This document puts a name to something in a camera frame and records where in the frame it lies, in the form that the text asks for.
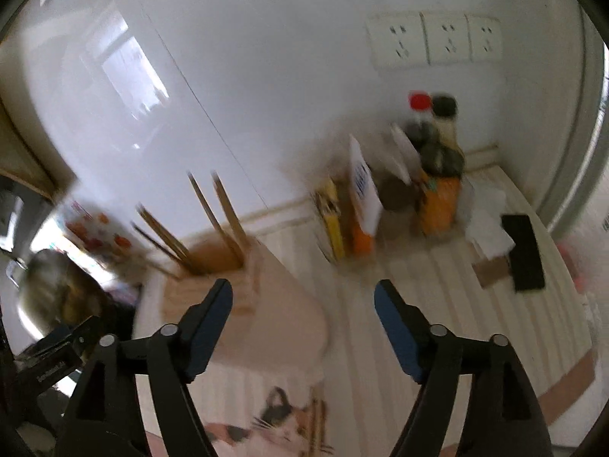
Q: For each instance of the cream utensil holder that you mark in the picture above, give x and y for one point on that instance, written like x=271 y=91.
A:
x=275 y=326

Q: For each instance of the brown cardboard piece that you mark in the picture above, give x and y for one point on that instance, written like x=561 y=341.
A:
x=491 y=271

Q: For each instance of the white wall socket panel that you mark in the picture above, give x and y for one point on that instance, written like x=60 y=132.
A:
x=403 y=40

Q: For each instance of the fruit print wall sticker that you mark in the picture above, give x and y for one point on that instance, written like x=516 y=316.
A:
x=98 y=234

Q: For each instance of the red cap sauce bottle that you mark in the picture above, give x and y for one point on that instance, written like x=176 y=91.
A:
x=420 y=127

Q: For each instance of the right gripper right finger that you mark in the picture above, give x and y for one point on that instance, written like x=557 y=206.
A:
x=503 y=416

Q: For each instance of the stainless steel steamer pot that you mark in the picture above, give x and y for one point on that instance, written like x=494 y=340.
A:
x=54 y=291

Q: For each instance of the wooden chopstick in holder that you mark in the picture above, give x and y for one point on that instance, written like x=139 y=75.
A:
x=159 y=247
x=229 y=242
x=239 y=233
x=179 y=249

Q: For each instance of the black cap oil bottle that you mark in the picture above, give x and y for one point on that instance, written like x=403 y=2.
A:
x=442 y=163

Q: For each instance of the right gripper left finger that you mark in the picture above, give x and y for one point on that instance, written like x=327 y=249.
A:
x=103 y=417

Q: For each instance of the yellow seasoning packet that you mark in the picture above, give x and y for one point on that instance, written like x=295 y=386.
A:
x=329 y=217

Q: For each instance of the white blue paper packet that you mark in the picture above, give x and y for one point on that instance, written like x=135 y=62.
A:
x=364 y=194

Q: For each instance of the white crumpled paper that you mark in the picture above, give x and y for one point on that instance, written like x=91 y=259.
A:
x=484 y=205

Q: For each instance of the black rectangular block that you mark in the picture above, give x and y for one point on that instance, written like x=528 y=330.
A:
x=524 y=258

